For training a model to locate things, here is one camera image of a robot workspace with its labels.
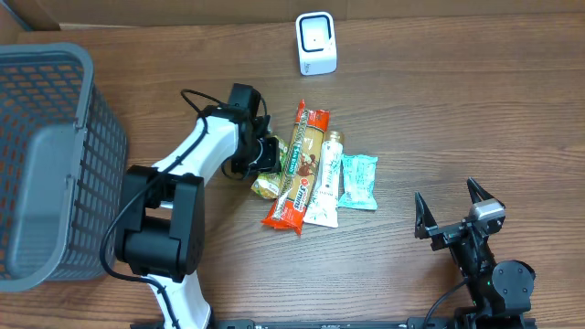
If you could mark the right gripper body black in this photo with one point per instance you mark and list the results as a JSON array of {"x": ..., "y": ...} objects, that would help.
[{"x": 447, "y": 234}]

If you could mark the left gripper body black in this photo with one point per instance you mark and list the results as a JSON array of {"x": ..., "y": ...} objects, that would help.
[{"x": 267, "y": 155}]

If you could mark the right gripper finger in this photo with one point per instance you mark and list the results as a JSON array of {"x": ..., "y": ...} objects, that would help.
[
  {"x": 477, "y": 193},
  {"x": 424, "y": 220}
]

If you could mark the green yellow snack bar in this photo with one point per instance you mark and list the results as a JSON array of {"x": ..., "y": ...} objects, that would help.
[{"x": 267, "y": 185}]

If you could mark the spaghetti pack with red ends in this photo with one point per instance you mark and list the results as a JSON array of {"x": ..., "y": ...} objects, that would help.
[{"x": 300, "y": 169}]

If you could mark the teal snack packet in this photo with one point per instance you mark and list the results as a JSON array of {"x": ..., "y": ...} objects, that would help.
[{"x": 359, "y": 174}]

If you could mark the white Pantene tube gold cap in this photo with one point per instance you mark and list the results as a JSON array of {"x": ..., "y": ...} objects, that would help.
[{"x": 322, "y": 208}]

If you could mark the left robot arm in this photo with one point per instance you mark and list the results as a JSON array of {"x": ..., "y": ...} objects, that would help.
[{"x": 160, "y": 230}]

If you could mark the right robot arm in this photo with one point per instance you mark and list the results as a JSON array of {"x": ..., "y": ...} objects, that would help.
[{"x": 500, "y": 291}]

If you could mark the white barcode scanner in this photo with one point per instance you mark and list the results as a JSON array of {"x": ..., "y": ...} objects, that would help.
[{"x": 316, "y": 43}]

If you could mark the grey plastic basket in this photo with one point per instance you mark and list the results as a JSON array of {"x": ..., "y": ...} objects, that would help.
[{"x": 63, "y": 158}]

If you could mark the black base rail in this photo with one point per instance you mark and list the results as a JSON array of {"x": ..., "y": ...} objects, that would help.
[{"x": 411, "y": 323}]

